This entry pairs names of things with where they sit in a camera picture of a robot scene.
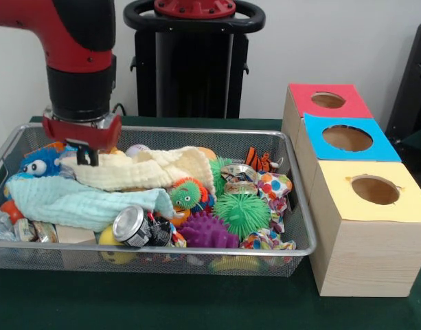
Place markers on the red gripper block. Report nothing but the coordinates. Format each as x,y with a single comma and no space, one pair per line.
83,135

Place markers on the orange striped tiger plush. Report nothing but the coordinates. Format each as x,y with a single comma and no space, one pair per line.
261,161

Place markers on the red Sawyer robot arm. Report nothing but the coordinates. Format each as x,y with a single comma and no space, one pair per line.
79,86

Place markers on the clear mesh bin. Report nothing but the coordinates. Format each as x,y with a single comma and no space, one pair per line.
230,266

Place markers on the wooden box with three holes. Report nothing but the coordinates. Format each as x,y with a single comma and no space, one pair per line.
364,254

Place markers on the orange plastic tray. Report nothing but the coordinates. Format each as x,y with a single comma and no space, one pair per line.
55,146

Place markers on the blue fuzzy toy with eyes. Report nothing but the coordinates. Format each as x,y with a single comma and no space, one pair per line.
45,165

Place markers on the mint green cloth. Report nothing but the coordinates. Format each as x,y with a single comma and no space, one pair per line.
69,203

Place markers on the cream cloth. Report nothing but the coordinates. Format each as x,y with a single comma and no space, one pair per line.
145,168

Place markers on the crushed black can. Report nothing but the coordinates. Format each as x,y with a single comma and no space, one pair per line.
131,227

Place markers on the green and orange puffer toy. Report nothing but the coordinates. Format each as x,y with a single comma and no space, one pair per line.
184,197

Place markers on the purple spiky rubber ball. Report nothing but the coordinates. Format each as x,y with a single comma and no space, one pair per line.
206,232

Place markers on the green spiky rubber ball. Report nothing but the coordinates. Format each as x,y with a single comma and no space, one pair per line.
241,213

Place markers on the black standing panel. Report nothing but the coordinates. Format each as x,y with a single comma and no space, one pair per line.
412,86

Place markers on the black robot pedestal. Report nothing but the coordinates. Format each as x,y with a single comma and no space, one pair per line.
193,75

